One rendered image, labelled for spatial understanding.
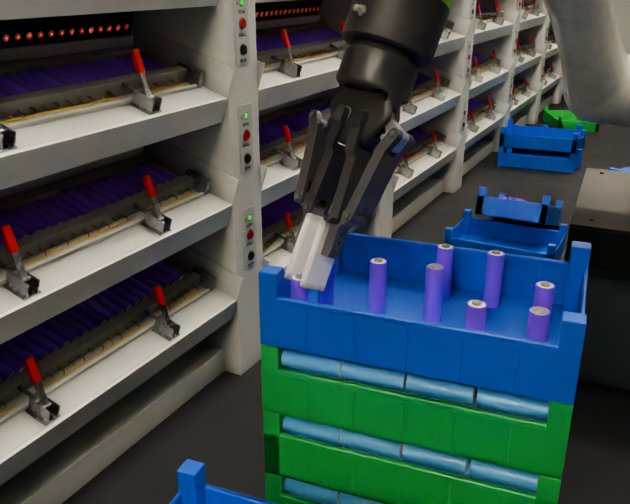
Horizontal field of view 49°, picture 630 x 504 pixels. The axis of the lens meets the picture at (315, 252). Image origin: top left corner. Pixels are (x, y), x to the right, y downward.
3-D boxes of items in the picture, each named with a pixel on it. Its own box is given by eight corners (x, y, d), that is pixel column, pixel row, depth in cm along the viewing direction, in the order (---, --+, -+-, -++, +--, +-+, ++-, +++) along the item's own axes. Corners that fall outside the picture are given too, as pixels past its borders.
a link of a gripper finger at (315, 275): (341, 224, 70) (346, 226, 69) (319, 289, 70) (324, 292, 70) (320, 217, 68) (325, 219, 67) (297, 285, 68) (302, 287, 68)
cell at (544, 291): (547, 339, 71) (556, 280, 68) (546, 347, 69) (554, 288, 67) (529, 336, 71) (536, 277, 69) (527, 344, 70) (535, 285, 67)
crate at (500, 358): (581, 309, 78) (591, 242, 75) (573, 406, 60) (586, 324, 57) (328, 270, 88) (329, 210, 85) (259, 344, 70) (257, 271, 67)
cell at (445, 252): (451, 295, 80) (455, 243, 78) (448, 302, 78) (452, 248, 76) (435, 293, 81) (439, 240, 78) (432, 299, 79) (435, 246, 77)
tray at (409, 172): (452, 159, 250) (467, 124, 244) (388, 205, 201) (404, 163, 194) (402, 136, 256) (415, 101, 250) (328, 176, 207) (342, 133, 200)
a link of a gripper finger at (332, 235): (346, 208, 69) (367, 215, 67) (330, 256, 69) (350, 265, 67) (336, 204, 68) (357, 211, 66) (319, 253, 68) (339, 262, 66)
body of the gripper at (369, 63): (439, 73, 67) (406, 165, 68) (378, 65, 74) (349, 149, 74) (390, 44, 62) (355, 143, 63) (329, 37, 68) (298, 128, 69)
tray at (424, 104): (456, 105, 243) (471, 67, 236) (391, 140, 193) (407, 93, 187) (405, 83, 249) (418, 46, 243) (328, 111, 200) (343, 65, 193)
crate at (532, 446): (571, 371, 81) (581, 309, 78) (561, 481, 63) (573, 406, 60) (328, 326, 91) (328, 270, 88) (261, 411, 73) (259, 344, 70)
